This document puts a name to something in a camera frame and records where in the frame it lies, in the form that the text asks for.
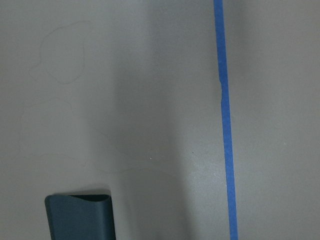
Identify black mouse pad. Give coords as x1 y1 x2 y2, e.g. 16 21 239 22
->
44 194 116 240

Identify blue tape grid lines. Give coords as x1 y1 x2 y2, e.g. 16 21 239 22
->
213 0 239 240

